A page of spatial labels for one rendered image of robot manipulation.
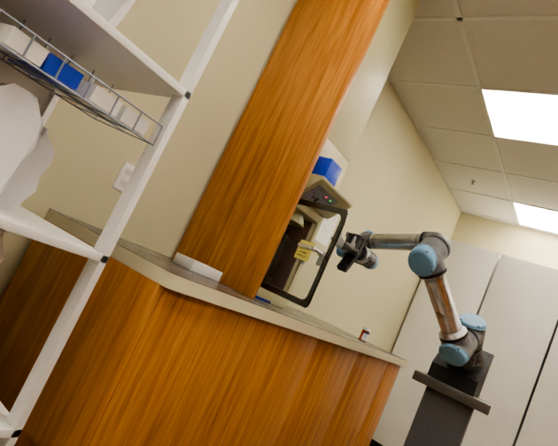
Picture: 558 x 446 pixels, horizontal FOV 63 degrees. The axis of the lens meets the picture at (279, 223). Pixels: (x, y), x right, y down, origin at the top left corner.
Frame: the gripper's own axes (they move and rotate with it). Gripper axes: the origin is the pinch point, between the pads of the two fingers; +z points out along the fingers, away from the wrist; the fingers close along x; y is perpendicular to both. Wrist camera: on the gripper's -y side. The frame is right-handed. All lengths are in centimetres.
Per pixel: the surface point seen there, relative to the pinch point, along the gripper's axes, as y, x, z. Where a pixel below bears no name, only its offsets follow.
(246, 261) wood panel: -22.2, -25.9, 16.3
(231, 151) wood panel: 21, -61, 16
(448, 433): -52, 51, -60
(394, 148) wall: 107, -69, -141
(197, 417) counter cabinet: -73, 1, 39
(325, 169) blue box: 26.5, -16.5, 6.1
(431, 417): -49, 43, -59
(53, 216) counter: -36, -61, 77
